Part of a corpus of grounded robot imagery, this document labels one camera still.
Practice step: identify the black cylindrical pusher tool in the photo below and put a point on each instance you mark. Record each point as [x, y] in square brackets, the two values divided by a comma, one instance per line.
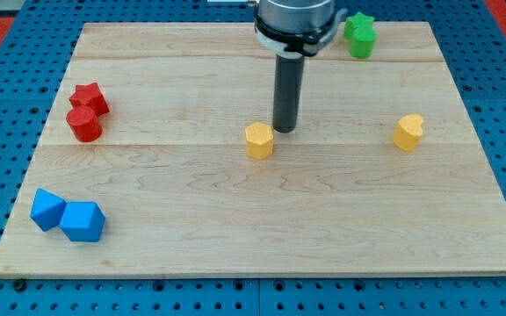
[287, 88]

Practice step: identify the yellow hexagon block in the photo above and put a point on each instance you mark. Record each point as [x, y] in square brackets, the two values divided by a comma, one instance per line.
[259, 140]

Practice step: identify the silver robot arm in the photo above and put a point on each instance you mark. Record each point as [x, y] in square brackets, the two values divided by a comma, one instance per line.
[294, 30]

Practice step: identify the wooden board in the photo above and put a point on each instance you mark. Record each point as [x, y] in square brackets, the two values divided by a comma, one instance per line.
[337, 198]

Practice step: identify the green cylinder block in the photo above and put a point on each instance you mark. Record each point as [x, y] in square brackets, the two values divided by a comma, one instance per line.
[362, 42]

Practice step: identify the green star block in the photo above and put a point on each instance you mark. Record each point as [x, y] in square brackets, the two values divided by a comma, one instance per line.
[357, 21]

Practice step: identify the yellow heart block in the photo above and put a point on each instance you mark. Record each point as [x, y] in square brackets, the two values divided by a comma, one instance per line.
[408, 132]

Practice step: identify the red star block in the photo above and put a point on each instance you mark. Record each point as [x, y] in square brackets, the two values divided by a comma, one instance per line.
[90, 95]

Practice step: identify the red cylinder block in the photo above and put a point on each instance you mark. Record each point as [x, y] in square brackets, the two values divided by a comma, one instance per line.
[84, 123]

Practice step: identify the blue cube block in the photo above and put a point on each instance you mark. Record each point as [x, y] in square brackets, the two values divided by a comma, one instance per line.
[82, 221]

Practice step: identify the blue triangle block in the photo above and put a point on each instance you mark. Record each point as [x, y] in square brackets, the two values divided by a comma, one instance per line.
[47, 209]

